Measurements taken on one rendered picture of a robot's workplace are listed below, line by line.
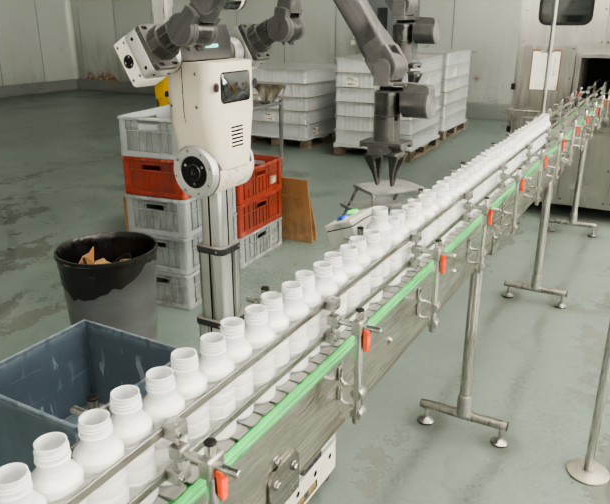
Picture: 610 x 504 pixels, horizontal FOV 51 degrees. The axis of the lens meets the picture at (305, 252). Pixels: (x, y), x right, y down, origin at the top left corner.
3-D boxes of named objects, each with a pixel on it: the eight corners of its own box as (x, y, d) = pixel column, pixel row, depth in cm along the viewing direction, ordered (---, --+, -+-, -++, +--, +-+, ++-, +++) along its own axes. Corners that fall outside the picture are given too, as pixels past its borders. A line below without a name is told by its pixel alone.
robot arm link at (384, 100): (381, 85, 141) (370, 87, 136) (411, 86, 137) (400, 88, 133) (380, 117, 143) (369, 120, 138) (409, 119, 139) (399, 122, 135)
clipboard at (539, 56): (556, 91, 521) (562, 49, 510) (527, 89, 531) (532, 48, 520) (557, 90, 523) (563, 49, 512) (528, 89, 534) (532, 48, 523)
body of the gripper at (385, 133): (402, 153, 136) (404, 117, 134) (358, 149, 141) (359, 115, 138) (413, 148, 141) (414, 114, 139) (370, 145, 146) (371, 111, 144)
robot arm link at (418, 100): (390, 57, 140) (373, 58, 133) (442, 58, 134) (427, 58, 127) (388, 114, 144) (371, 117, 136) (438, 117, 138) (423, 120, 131)
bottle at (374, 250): (386, 297, 150) (389, 229, 144) (375, 306, 145) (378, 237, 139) (362, 291, 153) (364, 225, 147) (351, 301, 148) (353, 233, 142)
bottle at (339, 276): (344, 321, 138) (345, 249, 132) (348, 334, 132) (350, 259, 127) (316, 322, 137) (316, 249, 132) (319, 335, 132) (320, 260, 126)
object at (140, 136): (181, 161, 346) (179, 120, 338) (118, 155, 360) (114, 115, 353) (235, 142, 399) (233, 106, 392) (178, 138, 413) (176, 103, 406)
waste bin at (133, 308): (121, 407, 284) (105, 272, 262) (50, 380, 305) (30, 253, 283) (187, 362, 321) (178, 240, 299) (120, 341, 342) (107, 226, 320)
